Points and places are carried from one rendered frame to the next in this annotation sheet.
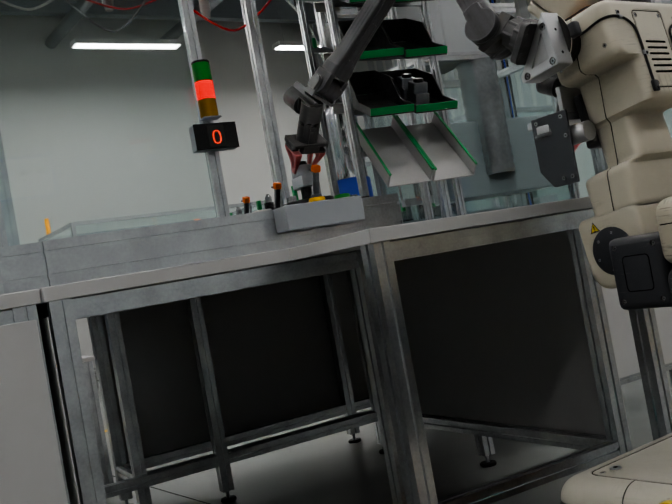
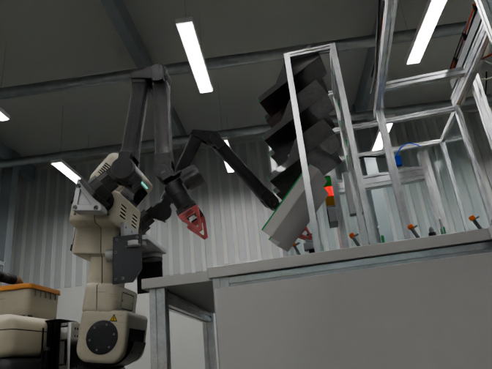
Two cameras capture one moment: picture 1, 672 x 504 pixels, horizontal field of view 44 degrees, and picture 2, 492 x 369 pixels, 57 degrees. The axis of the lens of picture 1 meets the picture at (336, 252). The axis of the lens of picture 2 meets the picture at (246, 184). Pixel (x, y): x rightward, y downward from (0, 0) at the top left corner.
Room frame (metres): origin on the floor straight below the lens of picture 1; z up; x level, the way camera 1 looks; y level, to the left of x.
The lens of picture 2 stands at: (3.23, -1.63, 0.62)
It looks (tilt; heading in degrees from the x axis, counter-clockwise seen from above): 21 degrees up; 128
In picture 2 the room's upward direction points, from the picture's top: 6 degrees counter-clockwise
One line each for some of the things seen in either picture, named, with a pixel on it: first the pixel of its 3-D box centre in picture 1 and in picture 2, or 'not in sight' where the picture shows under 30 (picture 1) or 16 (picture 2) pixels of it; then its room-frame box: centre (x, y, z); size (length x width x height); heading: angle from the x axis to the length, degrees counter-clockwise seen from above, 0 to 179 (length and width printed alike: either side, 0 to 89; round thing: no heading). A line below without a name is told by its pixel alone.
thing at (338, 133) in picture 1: (341, 132); not in sight; (3.23, -0.10, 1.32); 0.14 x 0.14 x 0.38
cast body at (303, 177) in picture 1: (301, 175); (312, 241); (2.25, 0.05, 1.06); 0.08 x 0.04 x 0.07; 28
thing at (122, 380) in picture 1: (354, 350); not in sight; (3.76, 0.00, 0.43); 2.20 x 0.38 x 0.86; 118
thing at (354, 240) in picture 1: (425, 233); (269, 291); (2.20, -0.24, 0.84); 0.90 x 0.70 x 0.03; 125
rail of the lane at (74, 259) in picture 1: (238, 235); not in sight; (1.98, 0.22, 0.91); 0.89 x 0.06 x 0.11; 118
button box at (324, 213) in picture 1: (319, 214); not in sight; (2.01, 0.02, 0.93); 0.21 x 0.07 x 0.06; 118
